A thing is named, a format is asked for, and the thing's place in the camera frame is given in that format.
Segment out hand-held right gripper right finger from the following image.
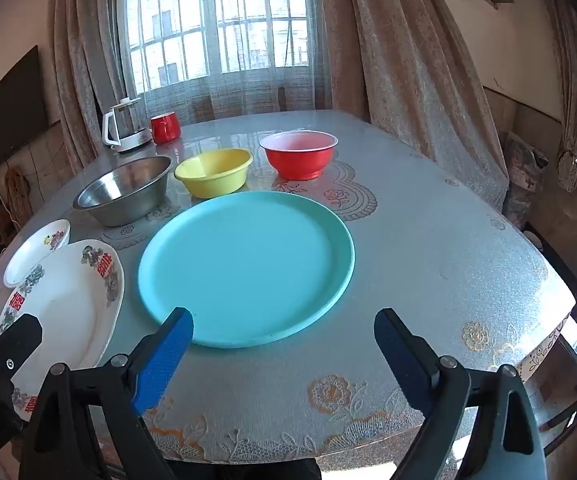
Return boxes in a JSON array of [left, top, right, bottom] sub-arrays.
[[373, 307, 549, 480]]

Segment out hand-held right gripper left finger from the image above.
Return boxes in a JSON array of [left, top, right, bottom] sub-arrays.
[[18, 306, 195, 480]]

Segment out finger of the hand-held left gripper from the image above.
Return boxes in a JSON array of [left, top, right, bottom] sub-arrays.
[[0, 313, 43, 392]]

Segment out large white printed plate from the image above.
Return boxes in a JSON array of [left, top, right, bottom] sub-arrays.
[[0, 240, 125, 422]]

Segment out stainless steel bowl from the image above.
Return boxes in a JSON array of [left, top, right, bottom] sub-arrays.
[[72, 155, 173, 227]]

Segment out yellow plastic bowl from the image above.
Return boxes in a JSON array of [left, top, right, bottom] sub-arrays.
[[174, 148, 254, 199]]

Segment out red plastic bowl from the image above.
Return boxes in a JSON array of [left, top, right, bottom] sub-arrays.
[[259, 130, 339, 181]]

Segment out small white printed plate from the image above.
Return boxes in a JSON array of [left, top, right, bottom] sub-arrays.
[[3, 219, 72, 288]]

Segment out woven wicker object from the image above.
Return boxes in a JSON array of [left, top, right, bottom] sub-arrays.
[[3, 167, 32, 226]]

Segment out dark wooden chair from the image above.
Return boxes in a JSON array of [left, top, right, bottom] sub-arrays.
[[528, 242, 577, 461]]

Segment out printed bag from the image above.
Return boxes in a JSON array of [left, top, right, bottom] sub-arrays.
[[503, 132, 549, 231]]

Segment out white electric kettle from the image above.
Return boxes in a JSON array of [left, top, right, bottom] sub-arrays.
[[101, 97, 155, 154]]

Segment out red mug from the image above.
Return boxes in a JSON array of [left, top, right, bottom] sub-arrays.
[[149, 112, 182, 145]]

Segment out sheer white curtain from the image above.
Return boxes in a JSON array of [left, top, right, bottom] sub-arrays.
[[106, 0, 334, 126]]

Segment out beige tied curtain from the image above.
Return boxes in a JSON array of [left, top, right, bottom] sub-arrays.
[[528, 0, 577, 196]]

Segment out black wall television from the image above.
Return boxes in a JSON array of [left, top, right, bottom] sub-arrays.
[[0, 45, 50, 171]]

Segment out window with white frame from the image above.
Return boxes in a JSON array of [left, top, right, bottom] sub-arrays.
[[113, 0, 319, 91]]

